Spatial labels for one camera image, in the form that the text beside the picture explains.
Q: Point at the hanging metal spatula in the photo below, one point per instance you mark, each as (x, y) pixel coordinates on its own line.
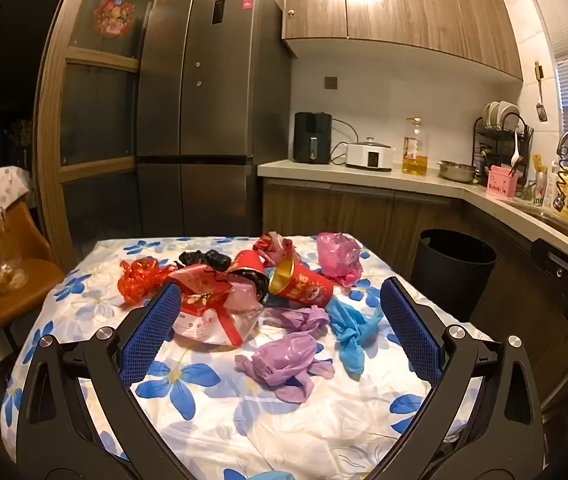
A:
(541, 110)

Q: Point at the pink utensil holder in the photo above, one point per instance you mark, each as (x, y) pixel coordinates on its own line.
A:
(503, 185)

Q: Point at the steel bowl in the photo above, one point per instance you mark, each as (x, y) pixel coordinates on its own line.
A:
(456, 171)

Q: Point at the steel sink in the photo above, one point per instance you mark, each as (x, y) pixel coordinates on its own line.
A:
(549, 217)

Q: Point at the blue floral tablecloth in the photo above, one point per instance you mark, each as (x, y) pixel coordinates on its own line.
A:
(244, 410)

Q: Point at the white rice cooker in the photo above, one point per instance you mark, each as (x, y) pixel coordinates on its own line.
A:
(369, 155)

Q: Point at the wooden wall cabinet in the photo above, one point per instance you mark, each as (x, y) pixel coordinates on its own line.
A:
(414, 20)

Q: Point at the black spiral hanger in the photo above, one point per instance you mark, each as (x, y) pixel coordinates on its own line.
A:
(560, 180)

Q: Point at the black trash bin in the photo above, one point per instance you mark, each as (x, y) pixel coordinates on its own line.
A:
(454, 280)

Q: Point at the white kitchen countertop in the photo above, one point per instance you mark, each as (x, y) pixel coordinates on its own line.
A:
(314, 172)

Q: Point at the white spoon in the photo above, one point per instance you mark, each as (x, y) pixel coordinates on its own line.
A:
(516, 147)

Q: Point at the red and white snack bag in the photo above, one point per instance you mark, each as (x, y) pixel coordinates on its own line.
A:
(203, 292)

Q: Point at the large purple plastic bag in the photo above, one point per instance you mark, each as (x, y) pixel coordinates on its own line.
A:
(284, 360)

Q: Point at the brown leather chair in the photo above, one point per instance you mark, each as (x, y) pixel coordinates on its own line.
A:
(38, 260)

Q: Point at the black plastic bag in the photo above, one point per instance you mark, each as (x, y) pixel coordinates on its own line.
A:
(213, 259)

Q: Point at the plain red paper cup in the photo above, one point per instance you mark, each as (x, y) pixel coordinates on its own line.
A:
(246, 261)

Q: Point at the black dish rack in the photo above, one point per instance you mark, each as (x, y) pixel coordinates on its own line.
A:
(489, 145)

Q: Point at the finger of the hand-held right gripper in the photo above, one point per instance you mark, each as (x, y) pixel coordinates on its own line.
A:
(556, 262)

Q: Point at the dark wall switch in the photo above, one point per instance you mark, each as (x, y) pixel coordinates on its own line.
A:
(331, 83)

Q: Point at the small purple plastic bag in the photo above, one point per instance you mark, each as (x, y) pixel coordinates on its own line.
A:
(299, 317)

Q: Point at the dark steel refrigerator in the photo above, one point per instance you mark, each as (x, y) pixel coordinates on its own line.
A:
(213, 110)

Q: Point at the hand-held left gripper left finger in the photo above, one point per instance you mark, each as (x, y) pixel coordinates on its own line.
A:
(151, 330)

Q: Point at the wooden glass door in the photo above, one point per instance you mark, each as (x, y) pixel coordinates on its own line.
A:
(98, 110)

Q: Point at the translucent red plastic bag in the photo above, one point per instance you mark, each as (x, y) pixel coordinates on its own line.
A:
(271, 245)

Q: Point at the red cup with gold lining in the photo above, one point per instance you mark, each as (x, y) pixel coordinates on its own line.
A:
(309, 287)

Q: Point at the cooking oil bottle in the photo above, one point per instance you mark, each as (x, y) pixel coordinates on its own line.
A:
(415, 155)

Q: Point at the clear bag of oranges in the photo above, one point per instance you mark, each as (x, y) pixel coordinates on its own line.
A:
(3, 275)

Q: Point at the blue plastic bag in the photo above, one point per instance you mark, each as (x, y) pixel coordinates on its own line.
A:
(351, 340)

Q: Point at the wooden base cabinet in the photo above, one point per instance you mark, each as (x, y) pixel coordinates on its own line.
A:
(344, 215)

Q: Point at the green and white can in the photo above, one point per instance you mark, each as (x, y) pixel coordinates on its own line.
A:
(540, 187)

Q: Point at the row of white plates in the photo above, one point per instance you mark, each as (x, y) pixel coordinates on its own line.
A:
(501, 112)

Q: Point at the black air fryer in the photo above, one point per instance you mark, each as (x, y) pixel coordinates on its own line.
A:
(312, 137)

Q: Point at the pink plastic bag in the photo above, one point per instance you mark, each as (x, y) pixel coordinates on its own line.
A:
(336, 255)

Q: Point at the white soap bottle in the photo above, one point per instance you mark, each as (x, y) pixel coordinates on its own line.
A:
(552, 185)

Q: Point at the red paper decoration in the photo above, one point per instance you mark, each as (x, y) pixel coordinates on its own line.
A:
(112, 16)

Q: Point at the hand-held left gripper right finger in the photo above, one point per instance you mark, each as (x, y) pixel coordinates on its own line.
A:
(409, 330)

